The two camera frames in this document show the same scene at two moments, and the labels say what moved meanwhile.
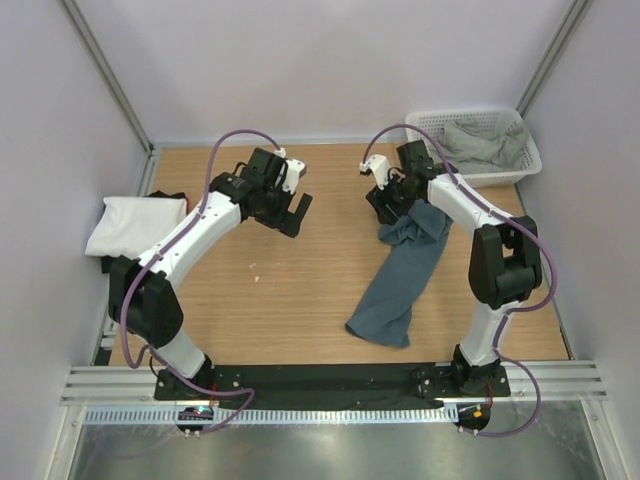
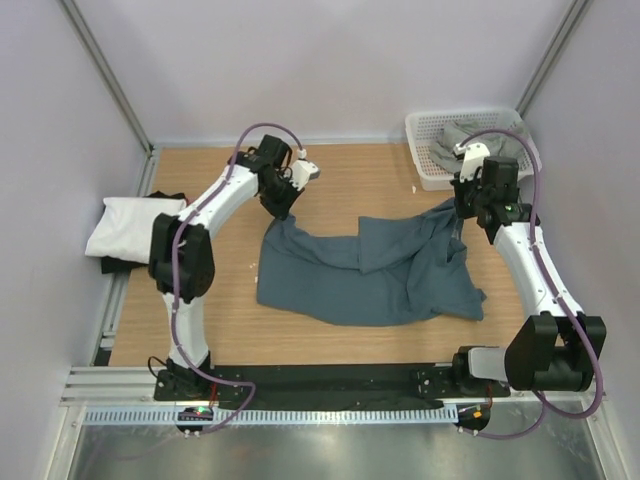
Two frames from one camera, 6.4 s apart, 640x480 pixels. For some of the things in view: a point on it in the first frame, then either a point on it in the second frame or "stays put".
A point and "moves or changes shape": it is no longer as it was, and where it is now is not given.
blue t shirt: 383,311 moves or changes shape
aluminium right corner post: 553,55 stays put
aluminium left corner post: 105,69 stays put
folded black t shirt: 106,261 stays put
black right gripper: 378,199 to 463,211
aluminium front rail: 127,385 stays put
